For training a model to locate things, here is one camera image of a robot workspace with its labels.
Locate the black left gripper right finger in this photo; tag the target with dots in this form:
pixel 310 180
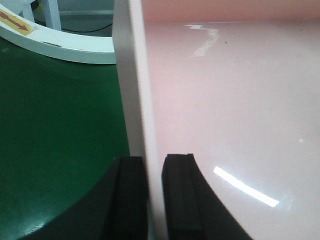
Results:
pixel 192 209

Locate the pink plastic bin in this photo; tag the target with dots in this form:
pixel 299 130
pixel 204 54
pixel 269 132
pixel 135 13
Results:
pixel 236 83

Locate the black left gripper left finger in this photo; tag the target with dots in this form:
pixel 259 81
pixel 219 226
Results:
pixel 114 209

